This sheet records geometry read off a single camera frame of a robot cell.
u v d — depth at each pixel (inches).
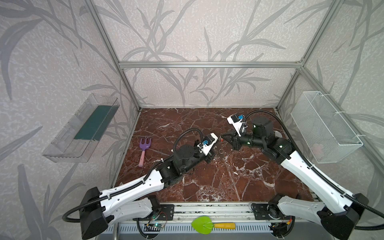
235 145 24.4
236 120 22.8
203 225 27.1
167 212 28.9
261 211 29.4
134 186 17.7
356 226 16.5
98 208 15.3
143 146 38.5
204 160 22.8
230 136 24.4
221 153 27.8
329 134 24.5
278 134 38.0
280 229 27.6
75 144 24.8
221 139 27.1
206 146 21.1
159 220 28.0
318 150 28.6
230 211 29.7
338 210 15.2
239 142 23.6
